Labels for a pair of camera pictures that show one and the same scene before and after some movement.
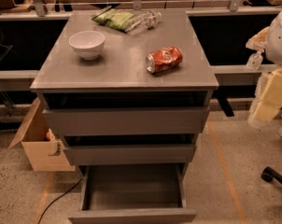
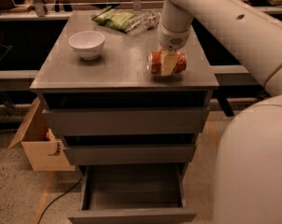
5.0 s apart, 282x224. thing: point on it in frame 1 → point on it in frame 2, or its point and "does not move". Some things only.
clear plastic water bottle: (146, 21) does not move
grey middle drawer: (130, 154) does not move
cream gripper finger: (274, 87) → (172, 38)
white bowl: (88, 44) does not move
